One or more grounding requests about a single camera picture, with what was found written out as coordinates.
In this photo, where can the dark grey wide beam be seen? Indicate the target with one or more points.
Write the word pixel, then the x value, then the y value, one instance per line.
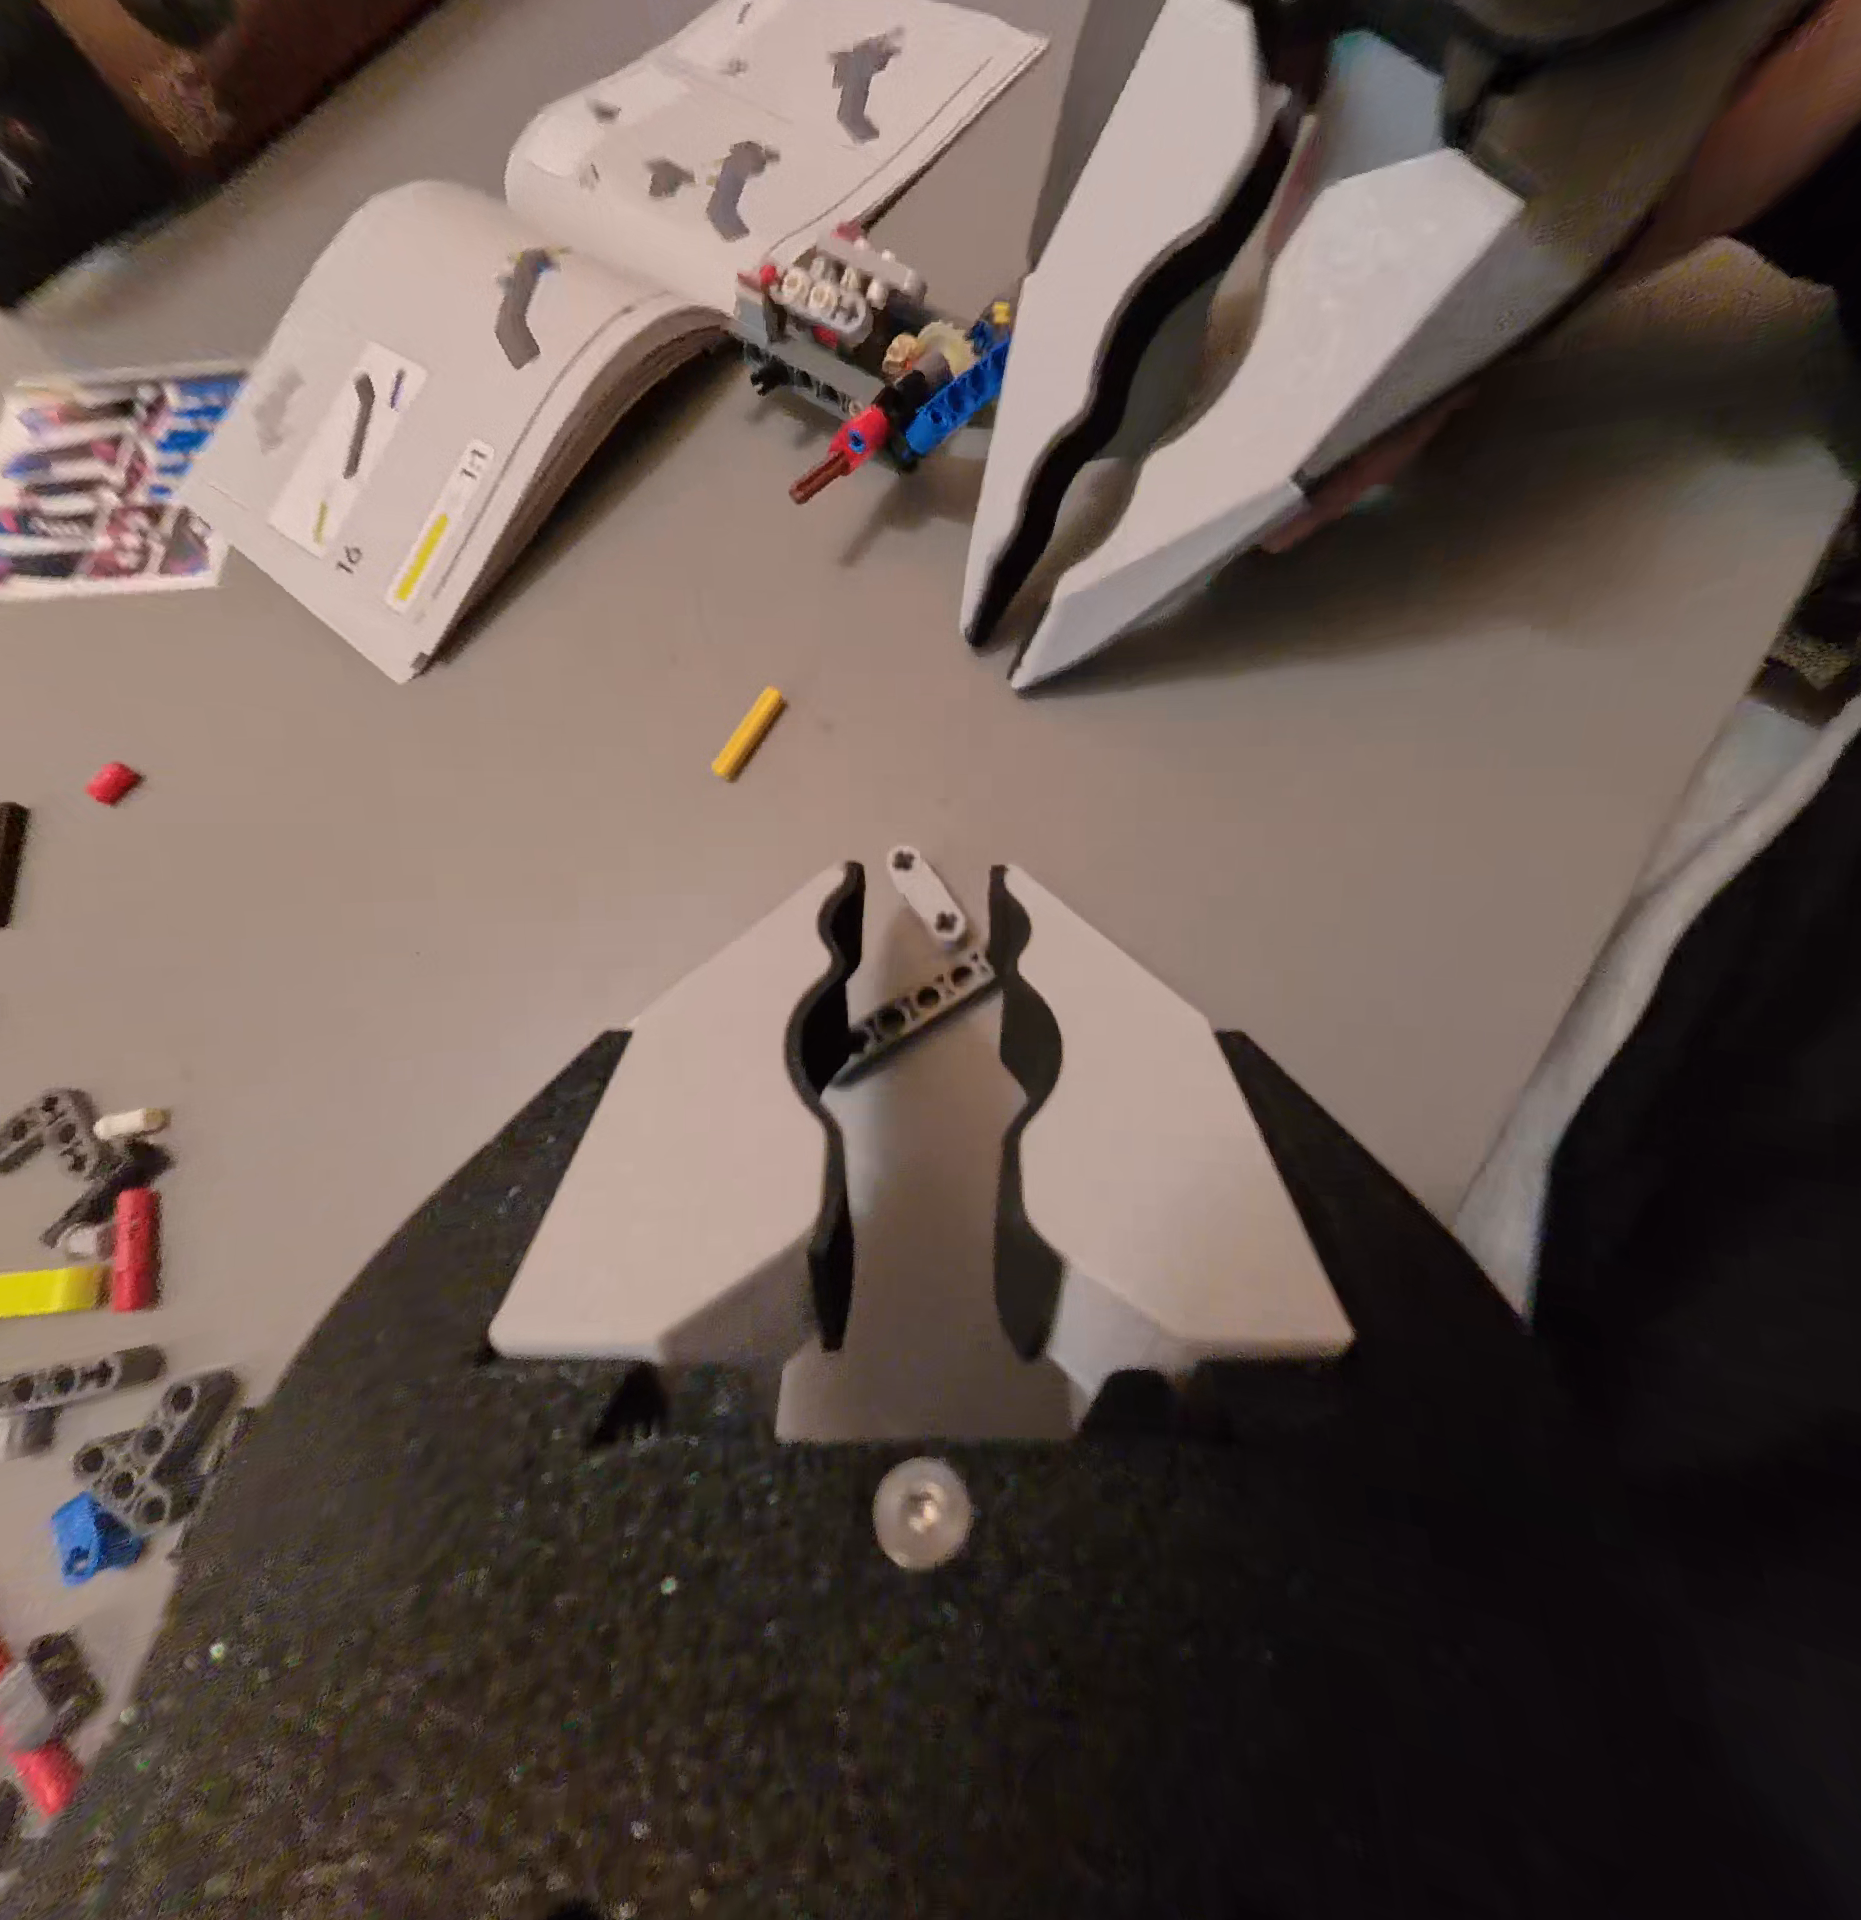
pixel 157 1446

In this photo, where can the dark toy set box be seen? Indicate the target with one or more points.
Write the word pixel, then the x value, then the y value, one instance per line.
pixel 120 90

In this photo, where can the small light grey piece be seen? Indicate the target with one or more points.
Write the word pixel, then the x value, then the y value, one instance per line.
pixel 86 1237

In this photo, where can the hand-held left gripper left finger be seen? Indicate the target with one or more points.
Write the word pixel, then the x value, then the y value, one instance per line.
pixel 673 1202

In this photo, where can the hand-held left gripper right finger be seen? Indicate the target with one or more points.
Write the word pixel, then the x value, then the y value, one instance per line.
pixel 1171 1202

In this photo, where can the person's black garment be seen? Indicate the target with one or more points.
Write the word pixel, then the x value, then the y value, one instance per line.
pixel 1739 1125

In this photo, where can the toy brick vehicle assembly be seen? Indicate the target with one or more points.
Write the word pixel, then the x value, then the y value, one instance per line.
pixel 855 331

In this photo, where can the small red brick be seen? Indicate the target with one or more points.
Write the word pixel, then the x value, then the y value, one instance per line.
pixel 112 782

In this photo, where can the long dark grey beam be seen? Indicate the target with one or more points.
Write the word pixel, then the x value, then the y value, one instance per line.
pixel 65 1377

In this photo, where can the pale pin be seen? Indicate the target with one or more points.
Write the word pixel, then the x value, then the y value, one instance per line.
pixel 133 1124

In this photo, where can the short yellow axle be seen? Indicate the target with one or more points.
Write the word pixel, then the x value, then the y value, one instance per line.
pixel 749 733

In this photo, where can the blue and pink sticker sheet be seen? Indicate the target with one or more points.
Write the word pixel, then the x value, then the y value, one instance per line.
pixel 91 481

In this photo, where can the yellow panel piece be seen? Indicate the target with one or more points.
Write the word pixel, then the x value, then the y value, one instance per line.
pixel 38 1294

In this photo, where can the grey angled beam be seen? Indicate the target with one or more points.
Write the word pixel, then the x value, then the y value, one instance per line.
pixel 38 1133

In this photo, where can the white thin liftarm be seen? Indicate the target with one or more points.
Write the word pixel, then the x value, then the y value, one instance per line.
pixel 926 892

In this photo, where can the long red axle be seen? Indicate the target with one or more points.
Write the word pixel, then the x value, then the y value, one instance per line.
pixel 38 1763

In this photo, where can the red connector piece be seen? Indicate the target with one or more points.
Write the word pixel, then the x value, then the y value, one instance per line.
pixel 139 1254

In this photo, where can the grey and black connector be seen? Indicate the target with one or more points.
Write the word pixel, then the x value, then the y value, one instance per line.
pixel 55 1686

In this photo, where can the black connector piece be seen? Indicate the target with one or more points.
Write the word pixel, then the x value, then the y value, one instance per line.
pixel 112 1191

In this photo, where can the blue connector piece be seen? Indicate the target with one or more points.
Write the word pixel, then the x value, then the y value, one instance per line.
pixel 93 1538

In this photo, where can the dark grey bent beam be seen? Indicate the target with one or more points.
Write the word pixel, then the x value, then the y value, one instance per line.
pixel 913 1021

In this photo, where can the instruction booklet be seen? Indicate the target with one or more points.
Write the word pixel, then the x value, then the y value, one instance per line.
pixel 418 301

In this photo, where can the black axle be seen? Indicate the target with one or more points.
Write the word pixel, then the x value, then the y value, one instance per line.
pixel 5 861

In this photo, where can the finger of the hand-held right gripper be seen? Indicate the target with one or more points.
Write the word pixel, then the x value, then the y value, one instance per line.
pixel 1126 193
pixel 1366 331

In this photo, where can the person's right hand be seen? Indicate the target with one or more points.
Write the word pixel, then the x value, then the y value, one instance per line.
pixel 1725 166

